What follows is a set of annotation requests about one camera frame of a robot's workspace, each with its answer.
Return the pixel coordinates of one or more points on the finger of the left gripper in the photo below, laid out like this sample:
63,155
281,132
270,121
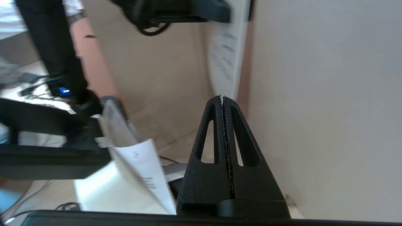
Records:
251,9

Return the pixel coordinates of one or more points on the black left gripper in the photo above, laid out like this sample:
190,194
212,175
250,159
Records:
157,12

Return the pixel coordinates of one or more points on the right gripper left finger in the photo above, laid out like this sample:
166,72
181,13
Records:
207,182

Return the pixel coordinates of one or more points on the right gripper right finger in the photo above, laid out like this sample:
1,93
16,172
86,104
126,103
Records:
254,185

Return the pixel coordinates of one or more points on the blue and white door hanger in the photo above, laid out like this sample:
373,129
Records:
226,56

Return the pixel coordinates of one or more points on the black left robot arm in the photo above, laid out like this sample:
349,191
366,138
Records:
47,163

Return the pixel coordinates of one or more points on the white room door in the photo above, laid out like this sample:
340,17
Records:
329,110

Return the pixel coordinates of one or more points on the black upright column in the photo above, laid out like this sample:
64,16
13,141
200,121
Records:
50,47

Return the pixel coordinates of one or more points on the black device with blue light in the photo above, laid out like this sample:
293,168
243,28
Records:
64,91

